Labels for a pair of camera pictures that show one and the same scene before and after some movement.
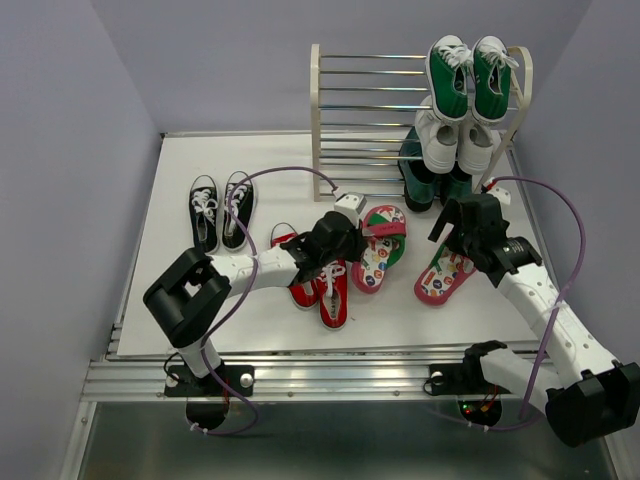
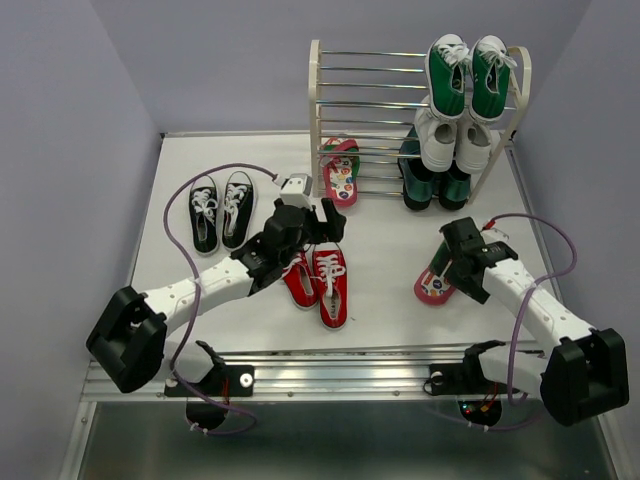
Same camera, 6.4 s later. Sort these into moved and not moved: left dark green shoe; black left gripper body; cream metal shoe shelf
Moved: black left gripper body
Not moved: left dark green shoe; cream metal shoe shelf
